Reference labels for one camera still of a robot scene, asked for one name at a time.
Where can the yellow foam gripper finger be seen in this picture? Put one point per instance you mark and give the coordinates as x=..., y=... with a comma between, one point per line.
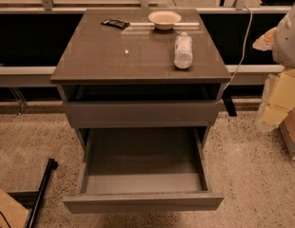
x=278, y=100
x=265, y=41

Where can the clear plastic water bottle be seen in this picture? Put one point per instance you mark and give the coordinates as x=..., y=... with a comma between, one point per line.
x=183, y=51

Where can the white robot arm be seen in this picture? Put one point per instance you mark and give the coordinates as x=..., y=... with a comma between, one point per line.
x=283, y=51

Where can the grey top drawer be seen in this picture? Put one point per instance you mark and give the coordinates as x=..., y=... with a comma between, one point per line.
x=140, y=114

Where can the grey drawer cabinet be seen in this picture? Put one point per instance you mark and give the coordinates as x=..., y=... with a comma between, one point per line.
x=136, y=64

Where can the open grey middle drawer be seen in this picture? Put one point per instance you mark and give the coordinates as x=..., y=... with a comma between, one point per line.
x=143, y=170

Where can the metal railing beam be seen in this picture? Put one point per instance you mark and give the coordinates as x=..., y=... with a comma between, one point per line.
x=39, y=76

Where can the cardboard box right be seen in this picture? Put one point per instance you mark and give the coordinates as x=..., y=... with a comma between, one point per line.
x=287, y=128

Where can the cardboard box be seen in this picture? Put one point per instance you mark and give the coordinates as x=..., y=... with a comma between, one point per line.
x=12, y=213
x=287, y=128

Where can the white paper bowl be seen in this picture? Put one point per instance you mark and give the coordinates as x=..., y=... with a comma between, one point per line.
x=164, y=19

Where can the black snack packet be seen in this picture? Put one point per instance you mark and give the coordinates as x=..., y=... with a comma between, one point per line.
x=116, y=23

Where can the cardboard box bottom left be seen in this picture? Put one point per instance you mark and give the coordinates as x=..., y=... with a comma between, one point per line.
x=12, y=213

